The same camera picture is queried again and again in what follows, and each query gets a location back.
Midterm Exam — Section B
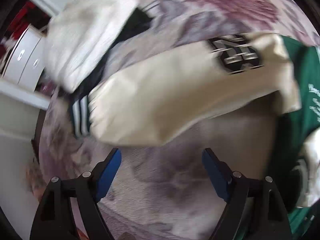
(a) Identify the green and cream varsity jacket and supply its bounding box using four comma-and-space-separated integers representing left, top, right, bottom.
89, 33, 319, 239

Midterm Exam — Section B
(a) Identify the floral plush bed blanket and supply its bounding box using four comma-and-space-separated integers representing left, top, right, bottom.
39, 0, 319, 239

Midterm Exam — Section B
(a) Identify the black garment with white stripes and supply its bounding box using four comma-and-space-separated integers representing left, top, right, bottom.
68, 8, 152, 138

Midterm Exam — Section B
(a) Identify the white shelf unit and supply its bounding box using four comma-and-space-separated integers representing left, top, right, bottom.
1, 78, 50, 141

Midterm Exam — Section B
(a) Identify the white drawer cabinet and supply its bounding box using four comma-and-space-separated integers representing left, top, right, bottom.
2, 25, 46, 92

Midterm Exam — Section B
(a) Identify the white fluffy garment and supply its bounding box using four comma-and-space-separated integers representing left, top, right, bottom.
44, 0, 139, 93

